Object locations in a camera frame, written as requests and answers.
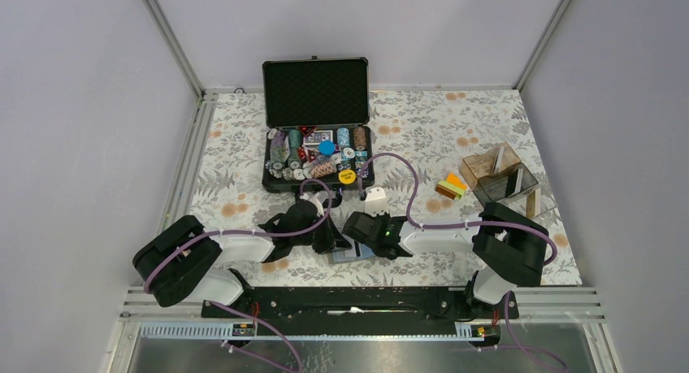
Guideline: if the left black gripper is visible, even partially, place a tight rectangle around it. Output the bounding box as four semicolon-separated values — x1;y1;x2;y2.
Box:
292;211;351;255

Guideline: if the beige card holder wallet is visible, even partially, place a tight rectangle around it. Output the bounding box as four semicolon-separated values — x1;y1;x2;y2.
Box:
328;243;375;264

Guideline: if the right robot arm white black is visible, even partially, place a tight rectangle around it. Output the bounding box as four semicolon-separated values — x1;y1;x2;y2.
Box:
343;202;557;318

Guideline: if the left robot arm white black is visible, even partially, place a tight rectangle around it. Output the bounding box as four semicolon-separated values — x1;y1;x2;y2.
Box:
132;200;352;317

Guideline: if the playing card deck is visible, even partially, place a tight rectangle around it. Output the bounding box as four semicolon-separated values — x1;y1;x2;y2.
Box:
302;130;334;147

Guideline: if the clear acrylic card box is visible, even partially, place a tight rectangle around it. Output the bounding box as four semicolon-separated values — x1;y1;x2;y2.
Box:
457;142;557;219

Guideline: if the yellow round dealer chip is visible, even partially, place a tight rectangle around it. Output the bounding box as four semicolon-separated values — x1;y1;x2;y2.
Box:
338;169;357;185

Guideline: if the orange yellow sticky note stack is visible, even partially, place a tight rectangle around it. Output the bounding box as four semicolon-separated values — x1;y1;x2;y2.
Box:
435;172;468;201

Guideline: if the blue round chip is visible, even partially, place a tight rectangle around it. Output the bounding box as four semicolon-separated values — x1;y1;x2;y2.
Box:
318;140;336;155

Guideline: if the floral patterned table mat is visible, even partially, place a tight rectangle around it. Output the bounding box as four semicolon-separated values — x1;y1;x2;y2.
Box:
190;90;582;287

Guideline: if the black poker chip case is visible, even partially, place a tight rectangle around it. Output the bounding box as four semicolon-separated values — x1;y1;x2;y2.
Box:
261;55;376;209

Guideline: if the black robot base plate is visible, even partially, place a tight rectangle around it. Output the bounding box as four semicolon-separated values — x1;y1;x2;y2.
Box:
230;286;519;336

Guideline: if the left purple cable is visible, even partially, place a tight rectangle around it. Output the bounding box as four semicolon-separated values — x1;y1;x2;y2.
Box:
141;177;336;373

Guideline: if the purple cable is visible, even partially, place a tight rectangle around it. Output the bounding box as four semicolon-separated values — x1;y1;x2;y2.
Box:
356;153;569;373
141;177;336;373

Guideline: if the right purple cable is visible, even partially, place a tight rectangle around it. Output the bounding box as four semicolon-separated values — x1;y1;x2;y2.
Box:
356;153;569;373

